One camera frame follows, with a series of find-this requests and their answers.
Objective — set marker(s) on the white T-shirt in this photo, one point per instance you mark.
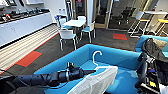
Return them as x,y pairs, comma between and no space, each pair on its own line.
95,83

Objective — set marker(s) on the pale grey hanger with T-shirt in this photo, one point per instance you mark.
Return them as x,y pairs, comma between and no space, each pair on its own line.
96,66

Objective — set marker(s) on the wooden framed glass door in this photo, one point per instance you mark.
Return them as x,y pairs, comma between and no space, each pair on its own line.
101,13

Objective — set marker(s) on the white tall stool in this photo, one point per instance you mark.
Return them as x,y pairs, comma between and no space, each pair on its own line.
139,16

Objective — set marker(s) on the wooden door with red sign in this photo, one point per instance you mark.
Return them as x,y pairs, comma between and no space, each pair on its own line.
79,8

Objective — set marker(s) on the large blue sofa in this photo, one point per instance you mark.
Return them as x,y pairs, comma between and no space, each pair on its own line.
126,66

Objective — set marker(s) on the black office chair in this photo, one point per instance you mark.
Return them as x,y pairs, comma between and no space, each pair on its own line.
125,15

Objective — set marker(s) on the blue waste bin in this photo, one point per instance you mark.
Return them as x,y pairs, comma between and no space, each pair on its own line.
60,20

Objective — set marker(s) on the white tall table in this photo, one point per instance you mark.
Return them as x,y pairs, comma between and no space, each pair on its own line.
155,12

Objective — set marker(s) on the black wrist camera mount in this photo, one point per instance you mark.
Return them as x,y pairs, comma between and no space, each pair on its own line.
70,65

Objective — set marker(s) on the white lower kitchen cabinets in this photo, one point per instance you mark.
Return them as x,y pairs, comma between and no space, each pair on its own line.
23,26

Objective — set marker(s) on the black cart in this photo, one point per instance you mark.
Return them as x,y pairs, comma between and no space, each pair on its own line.
150,76

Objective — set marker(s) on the white square table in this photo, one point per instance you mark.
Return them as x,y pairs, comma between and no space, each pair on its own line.
74,23

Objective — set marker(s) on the yellow tall stool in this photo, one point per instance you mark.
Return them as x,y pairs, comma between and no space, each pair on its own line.
162,21

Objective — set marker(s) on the small blue sofa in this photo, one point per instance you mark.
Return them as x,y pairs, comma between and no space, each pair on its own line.
143,40

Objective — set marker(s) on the white chair with blue seat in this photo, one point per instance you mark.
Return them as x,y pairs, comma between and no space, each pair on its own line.
88,30
66,27

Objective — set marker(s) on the dark bag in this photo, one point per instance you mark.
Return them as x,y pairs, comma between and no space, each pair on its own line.
155,48

